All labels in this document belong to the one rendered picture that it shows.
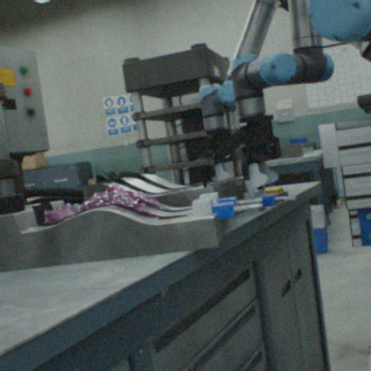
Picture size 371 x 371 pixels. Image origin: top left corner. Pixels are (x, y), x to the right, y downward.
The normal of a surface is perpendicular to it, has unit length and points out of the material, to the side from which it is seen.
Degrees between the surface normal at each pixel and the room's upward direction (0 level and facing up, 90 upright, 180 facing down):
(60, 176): 90
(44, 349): 90
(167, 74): 90
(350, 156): 90
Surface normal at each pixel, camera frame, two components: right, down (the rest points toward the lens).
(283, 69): 0.47, -0.02
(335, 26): -0.82, 0.24
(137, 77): -0.29, 0.09
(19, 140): 0.89, -0.11
